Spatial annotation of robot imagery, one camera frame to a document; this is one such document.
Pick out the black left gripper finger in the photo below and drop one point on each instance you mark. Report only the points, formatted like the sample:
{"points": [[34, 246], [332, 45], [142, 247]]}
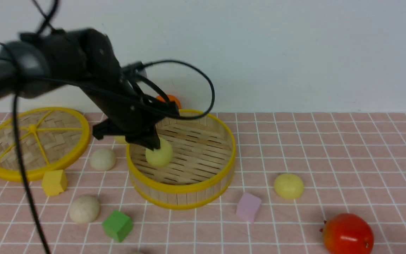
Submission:
{"points": [[105, 128], [147, 138]]}

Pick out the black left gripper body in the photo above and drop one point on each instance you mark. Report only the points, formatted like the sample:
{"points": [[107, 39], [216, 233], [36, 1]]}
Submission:
{"points": [[114, 88]]}

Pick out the yellow bun back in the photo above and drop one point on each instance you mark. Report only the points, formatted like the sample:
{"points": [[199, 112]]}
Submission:
{"points": [[120, 139]]}

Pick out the yellow bun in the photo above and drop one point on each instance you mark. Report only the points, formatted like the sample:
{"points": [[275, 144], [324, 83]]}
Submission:
{"points": [[288, 186], [120, 139]]}

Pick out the pale green bun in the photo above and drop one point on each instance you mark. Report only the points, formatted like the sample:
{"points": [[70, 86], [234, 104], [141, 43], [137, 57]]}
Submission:
{"points": [[160, 157]]}

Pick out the white bun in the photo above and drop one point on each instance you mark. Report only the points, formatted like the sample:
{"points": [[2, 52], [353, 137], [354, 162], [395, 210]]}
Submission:
{"points": [[103, 159], [84, 209]]}

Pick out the white bun front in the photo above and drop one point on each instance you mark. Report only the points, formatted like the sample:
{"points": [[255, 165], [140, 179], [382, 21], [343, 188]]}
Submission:
{"points": [[84, 209]]}

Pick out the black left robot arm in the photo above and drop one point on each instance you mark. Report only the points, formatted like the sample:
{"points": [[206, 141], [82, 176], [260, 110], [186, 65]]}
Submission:
{"points": [[33, 66]]}

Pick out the bamboo steamer tray yellow rim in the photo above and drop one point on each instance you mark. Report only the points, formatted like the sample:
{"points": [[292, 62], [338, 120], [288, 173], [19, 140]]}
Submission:
{"points": [[201, 168]]}

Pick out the yellow bamboo steamer lid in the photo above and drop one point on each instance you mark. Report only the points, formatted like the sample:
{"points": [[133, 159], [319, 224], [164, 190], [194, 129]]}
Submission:
{"points": [[51, 138]]}

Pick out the orange fruit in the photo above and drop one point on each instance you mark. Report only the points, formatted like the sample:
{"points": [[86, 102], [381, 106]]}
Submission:
{"points": [[171, 98]]}

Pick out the yellow foam cube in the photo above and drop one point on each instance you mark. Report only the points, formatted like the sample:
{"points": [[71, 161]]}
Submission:
{"points": [[54, 182]]}

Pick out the green foam cube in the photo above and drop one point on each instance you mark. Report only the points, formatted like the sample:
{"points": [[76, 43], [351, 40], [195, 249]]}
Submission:
{"points": [[117, 226]]}

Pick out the pink foam cube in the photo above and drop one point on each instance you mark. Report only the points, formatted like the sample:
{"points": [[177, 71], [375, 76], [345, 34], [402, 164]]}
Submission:
{"points": [[248, 207]]}

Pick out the pink checkered tablecloth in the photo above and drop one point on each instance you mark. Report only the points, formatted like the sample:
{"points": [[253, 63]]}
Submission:
{"points": [[352, 163]]}

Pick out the red pomegranate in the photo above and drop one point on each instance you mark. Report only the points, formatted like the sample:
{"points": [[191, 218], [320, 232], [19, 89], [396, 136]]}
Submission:
{"points": [[347, 233]]}

